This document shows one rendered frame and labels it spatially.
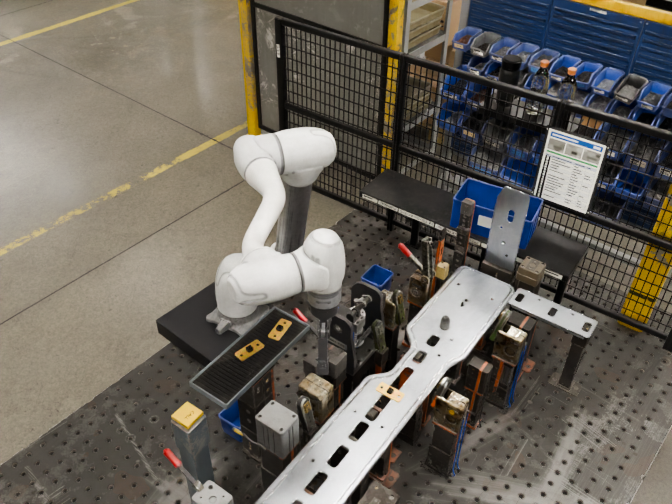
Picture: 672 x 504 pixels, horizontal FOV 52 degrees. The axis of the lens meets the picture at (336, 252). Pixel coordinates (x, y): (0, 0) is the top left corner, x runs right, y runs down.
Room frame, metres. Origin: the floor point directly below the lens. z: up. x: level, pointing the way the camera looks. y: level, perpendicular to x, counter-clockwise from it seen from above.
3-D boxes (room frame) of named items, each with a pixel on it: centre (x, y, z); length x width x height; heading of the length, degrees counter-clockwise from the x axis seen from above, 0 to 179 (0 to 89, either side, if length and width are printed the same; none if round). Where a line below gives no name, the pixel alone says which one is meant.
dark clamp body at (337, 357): (1.41, 0.01, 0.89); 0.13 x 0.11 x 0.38; 55
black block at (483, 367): (1.45, -0.47, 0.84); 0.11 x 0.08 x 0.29; 55
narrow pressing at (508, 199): (1.91, -0.60, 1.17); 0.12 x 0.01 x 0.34; 55
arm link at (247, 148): (1.81, 0.25, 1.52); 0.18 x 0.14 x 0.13; 25
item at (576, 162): (2.10, -0.84, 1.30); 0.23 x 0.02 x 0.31; 55
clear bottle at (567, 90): (2.23, -0.81, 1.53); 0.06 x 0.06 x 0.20
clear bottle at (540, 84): (2.29, -0.72, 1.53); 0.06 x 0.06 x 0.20
